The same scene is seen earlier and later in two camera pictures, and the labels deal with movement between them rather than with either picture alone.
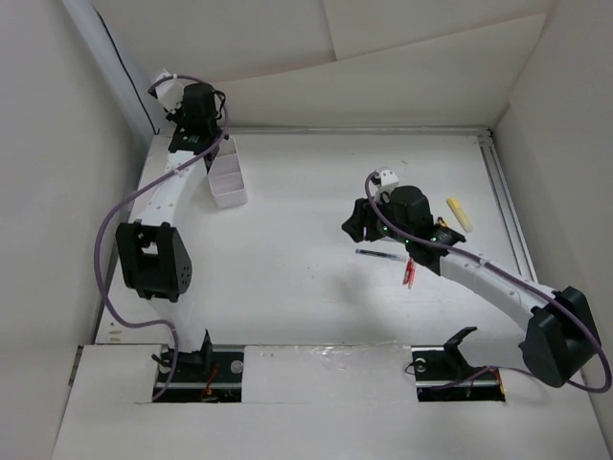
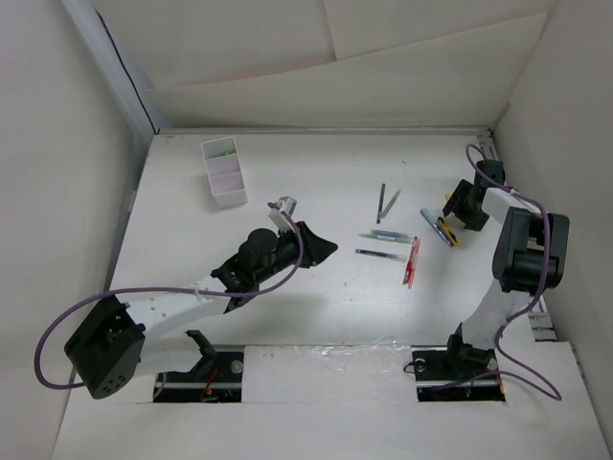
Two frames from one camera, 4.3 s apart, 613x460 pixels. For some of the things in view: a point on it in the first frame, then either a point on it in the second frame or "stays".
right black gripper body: x=377 y=228 to x=460 y=203
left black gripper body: x=179 y=116 to x=286 y=253
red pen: x=409 y=278 stays
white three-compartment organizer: x=226 y=175 stays
